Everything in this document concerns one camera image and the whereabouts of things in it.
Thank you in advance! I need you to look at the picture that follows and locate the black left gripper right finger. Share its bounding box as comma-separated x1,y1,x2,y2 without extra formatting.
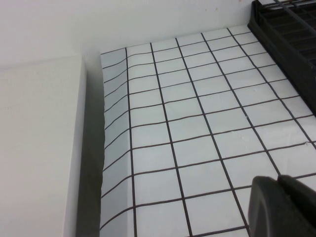
277,174,316,237

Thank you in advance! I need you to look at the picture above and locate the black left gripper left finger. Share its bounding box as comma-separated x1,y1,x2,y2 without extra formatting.
247,175,311,237

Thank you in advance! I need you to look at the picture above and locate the white black-grid tablecloth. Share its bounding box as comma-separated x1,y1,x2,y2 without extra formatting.
98,24,316,237

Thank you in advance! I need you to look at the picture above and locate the white board block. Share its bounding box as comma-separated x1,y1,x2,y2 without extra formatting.
0,53,106,237

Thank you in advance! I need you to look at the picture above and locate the black wire dish rack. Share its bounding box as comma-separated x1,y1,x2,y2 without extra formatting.
246,0,316,112
256,0,316,18

